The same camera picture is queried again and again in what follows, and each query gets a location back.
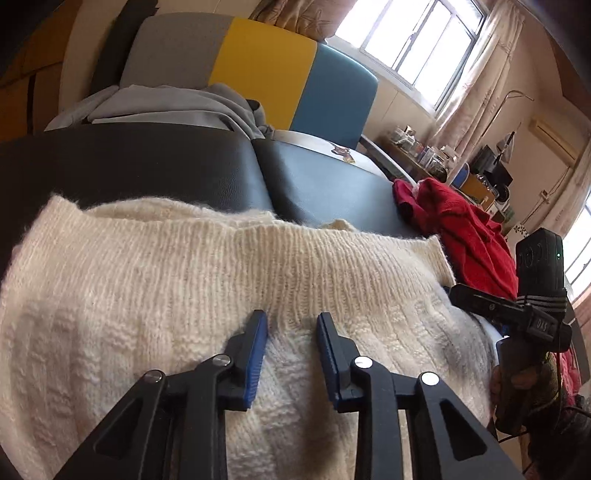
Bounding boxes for patterned brown curtain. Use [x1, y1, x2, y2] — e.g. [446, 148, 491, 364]
[249, 0, 365, 42]

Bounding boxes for grey garment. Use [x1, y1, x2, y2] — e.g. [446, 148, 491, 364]
[44, 82, 273, 139]

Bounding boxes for small side window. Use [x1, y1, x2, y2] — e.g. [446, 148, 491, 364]
[561, 194, 591, 296]

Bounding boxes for cluttered wooden desk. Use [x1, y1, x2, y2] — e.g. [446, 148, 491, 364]
[376, 124, 515, 232]

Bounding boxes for wall air conditioner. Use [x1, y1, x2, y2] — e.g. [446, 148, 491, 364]
[529, 117, 580, 162]

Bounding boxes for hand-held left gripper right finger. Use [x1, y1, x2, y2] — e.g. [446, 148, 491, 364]
[315, 312, 525, 480]

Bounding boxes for person's right hand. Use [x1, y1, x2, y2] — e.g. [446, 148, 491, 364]
[488, 362, 506, 409]

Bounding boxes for wooden wardrobe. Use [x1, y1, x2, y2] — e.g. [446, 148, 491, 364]
[0, 0, 75, 144]

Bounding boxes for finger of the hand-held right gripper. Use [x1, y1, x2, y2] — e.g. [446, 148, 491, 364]
[449, 283, 527, 325]

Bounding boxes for white deer-print cushion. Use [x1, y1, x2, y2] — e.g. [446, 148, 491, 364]
[272, 130, 393, 178]

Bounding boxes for black upright pad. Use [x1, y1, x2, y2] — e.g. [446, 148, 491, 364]
[90, 0, 160, 90]

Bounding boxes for person's red clothing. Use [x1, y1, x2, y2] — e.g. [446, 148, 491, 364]
[556, 346, 585, 398]

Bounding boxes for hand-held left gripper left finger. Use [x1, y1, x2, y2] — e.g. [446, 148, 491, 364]
[53, 310, 269, 480]

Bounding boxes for blue object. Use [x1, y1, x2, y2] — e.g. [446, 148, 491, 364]
[450, 161, 472, 190]

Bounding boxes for white knit sweater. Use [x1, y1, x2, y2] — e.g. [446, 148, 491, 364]
[0, 194, 502, 480]

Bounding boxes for large window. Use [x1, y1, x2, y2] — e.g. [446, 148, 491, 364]
[332, 0, 485, 109]

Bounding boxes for light sheer curtain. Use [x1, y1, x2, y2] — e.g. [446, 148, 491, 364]
[427, 0, 527, 153]

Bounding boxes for grey yellow blue sofa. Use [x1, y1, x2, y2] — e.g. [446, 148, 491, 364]
[119, 13, 416, 185]

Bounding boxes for red fuzzy sweater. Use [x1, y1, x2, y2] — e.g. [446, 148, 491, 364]
[416, 178, 520, 301]

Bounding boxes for black monitor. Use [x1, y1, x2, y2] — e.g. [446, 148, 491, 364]
[471, 145, 513, 185]

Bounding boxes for dark red garment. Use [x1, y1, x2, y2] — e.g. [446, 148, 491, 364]
[392, 179, 430, 222]

